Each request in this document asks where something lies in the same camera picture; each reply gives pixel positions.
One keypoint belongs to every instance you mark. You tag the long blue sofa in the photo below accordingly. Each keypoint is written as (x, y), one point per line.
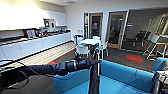
(126, 78)

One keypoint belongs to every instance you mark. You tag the white square table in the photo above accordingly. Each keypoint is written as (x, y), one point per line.
(90, 41)

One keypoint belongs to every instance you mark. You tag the white upper kitchen cabinets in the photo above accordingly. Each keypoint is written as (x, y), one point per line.
(26, 18)

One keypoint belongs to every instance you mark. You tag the black t-shirt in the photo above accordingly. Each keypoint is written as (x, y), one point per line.
(94, 81)

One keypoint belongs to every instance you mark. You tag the small blue sofa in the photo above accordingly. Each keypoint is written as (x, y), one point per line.
(160, 63)

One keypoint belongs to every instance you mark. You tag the wooden framed glass door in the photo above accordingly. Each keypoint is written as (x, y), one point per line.
(95, 26)
(116, 30)

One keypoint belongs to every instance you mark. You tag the white kitchen counter cabinets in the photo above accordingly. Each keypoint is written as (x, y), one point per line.
(33, 46)

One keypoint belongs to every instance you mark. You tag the black coffee machine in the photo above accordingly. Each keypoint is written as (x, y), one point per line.
(49, 24)

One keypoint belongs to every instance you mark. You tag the dark microwave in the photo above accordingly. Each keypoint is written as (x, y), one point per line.
(30, 33)

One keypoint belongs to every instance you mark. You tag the black office chair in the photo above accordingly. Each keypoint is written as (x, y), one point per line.
(141, 36)

